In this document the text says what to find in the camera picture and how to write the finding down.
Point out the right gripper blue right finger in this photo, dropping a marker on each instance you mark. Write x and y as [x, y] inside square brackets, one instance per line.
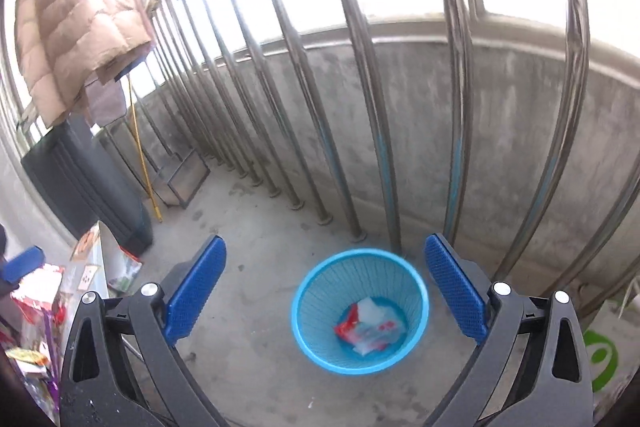
[463, 299]

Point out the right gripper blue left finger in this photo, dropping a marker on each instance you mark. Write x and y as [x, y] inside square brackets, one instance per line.
[188, 286]

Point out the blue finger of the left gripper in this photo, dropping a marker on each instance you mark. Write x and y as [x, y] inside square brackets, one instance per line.
[22, 264]

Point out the white paper towel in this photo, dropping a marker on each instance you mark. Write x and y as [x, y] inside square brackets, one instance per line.
[380, 326]

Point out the red white snack bag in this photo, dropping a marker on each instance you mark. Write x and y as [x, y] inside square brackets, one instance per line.
[37, 292]

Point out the red plastic wrapper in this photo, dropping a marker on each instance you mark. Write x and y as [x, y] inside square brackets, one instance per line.
[346, 329]

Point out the fruit pattern table cover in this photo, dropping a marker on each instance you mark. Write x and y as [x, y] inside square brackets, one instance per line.
[98, 263]

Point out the yellow gold snack wrapper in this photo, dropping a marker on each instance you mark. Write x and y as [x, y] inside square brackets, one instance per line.
[27, 356]

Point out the blue plastic waste basket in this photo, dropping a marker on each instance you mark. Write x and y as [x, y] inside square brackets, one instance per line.
[331, 287]

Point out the purple snack wrapper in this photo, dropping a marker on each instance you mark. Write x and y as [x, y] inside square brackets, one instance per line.
[47, 346]

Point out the white green shopping bag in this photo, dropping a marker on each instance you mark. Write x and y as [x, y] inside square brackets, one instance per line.
[612, 342]

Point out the beige quilted jacket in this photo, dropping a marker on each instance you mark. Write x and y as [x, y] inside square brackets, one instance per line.
[72, 54]

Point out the steel balcony railing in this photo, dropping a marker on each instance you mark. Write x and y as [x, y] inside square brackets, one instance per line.
[509, 126]

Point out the metal frame dustpan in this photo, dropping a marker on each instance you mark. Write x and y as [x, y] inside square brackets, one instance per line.
[175, 179]

